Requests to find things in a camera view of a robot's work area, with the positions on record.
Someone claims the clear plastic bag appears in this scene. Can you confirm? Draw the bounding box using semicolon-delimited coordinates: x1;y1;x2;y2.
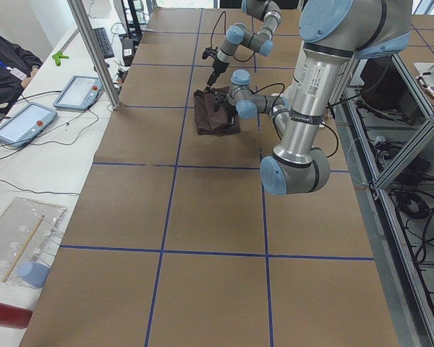
0;198;67;288

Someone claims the black keyboard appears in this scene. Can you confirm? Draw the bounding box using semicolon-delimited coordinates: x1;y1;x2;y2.
93;27;115;59

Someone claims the aluminium frame post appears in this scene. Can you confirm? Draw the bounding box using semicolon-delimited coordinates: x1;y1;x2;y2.
67;0;121;110

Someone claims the brown t-shirt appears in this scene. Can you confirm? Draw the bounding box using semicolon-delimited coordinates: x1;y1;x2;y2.
193;86;241;136

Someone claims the green clamp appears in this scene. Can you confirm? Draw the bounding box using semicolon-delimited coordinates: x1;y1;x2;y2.
52;51;69;67

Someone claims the black backpack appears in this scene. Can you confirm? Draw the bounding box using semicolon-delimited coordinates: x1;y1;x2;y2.
0;36;43;114

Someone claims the wooden stick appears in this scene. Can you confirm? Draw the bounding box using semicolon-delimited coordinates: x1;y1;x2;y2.
1;214;45;283

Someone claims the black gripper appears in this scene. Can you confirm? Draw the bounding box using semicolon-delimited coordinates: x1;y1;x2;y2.
205;59;227;89
226;105;238;127

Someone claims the near teach pendant tablet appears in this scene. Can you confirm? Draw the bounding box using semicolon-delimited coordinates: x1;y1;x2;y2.
0;103;57;147

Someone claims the blue cup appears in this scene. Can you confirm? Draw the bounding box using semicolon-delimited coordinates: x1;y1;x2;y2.
17;261;50;288

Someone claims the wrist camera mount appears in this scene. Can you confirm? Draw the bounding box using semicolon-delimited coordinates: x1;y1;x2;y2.
202;47;217;60
213;91;226;112

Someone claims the teach pendant tablet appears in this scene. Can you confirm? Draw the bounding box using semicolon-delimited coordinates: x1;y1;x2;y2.
53;75;103;111
0;103;57;147

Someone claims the far teach pendant tablet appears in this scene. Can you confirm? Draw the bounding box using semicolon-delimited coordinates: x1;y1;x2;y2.
53;75;103;111

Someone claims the red bottle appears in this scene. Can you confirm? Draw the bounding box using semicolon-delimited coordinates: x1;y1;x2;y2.
0;302;33;330

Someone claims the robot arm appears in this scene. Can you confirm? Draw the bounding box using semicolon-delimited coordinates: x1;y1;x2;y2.
202;1;281;90
226;1;412;195

